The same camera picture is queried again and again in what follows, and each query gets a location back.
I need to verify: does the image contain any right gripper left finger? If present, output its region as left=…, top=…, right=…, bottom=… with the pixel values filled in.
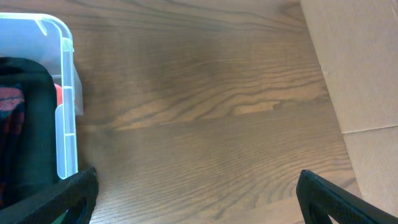
left=1, top=167, right=99, bottom=224

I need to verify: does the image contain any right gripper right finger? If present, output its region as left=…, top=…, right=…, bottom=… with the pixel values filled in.
left=296, top=170, right=397, bottom=224

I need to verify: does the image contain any red navy plaid shirt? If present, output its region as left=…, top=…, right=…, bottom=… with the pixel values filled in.
left=1, top=84, right=25, bottom=206

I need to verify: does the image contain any large black garment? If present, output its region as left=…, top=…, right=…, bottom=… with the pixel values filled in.
left=1, top=57, right=58, bottom=208

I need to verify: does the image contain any clear plastic storage bin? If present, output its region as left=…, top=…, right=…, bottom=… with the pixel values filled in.
left=1, top=12, right=83, bottom=179

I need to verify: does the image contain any pink printed t-shirt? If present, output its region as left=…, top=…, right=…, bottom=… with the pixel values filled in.
left=54, top=83, right=63, bottom=106

